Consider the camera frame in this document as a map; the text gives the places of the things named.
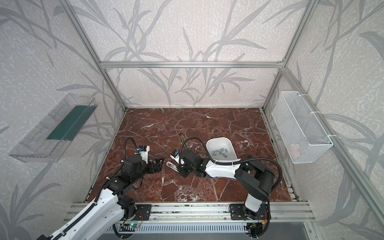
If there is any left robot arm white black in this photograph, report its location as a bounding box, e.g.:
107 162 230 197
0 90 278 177
38 154 164 240

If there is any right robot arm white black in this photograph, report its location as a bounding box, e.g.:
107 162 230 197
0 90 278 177
171 149 283 217

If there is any white plastic tray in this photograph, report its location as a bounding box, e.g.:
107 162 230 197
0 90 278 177
206 137 238 162

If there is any grey staple strips pile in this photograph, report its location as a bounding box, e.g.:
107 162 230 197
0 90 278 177
212 148 228 158

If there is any green circuit board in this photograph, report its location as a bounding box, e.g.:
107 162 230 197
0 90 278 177
120 223 141 232

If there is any pink item in basket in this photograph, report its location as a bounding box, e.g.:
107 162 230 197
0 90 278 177
288 144 301 159

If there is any clear plastic wall bin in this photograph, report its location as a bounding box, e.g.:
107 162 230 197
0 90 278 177
9 94 98 163

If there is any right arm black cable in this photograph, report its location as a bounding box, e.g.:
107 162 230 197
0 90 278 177
179 137 283 193

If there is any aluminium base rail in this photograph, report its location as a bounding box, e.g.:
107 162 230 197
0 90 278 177
62 202 316 224

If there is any white wire mesh basket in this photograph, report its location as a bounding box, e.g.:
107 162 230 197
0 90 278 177
272 91 334 164

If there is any aluminium cage frame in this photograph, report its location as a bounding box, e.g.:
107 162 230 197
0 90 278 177
60 1 384 222

